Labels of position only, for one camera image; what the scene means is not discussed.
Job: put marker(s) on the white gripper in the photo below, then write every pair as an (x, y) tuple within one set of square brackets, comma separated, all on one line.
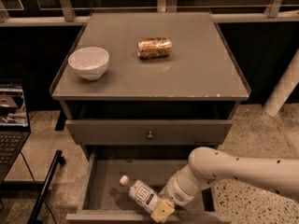
[(177, 192)]

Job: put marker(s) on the clear blue plastic bottle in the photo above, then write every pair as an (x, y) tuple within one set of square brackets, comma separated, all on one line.
[(141, 193)]

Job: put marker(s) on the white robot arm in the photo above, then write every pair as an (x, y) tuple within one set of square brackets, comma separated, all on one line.
[(207, 166)]

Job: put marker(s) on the open middle drawer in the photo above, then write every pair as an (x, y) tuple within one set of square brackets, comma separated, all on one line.
[(106, 201)]

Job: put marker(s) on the round metal drawer knob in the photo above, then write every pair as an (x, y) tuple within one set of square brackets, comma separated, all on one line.
[(150, 135)]

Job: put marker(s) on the closed grey top drawer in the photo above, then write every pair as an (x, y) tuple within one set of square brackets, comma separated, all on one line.
[(134, 131)]

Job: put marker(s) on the grey drawer cabinet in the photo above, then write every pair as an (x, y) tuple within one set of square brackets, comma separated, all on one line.
[(198, 80)]

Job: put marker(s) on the black laptop stand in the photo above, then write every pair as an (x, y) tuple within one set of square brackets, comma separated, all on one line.
[(41, 187)]

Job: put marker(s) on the gold drink can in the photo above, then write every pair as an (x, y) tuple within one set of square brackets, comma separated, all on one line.
[(154, 47)]

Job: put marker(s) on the white ceramic bowl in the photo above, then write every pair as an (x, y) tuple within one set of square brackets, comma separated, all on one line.
[(89, 63)]

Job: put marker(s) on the black laptop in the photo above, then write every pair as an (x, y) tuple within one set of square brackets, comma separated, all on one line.
[(14, 123)]

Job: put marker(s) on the white diagonal pillar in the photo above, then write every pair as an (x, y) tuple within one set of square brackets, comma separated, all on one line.
[(287, 83)]

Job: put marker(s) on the metal window railing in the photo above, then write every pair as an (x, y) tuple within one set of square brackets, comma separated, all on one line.
[(55, 12)]

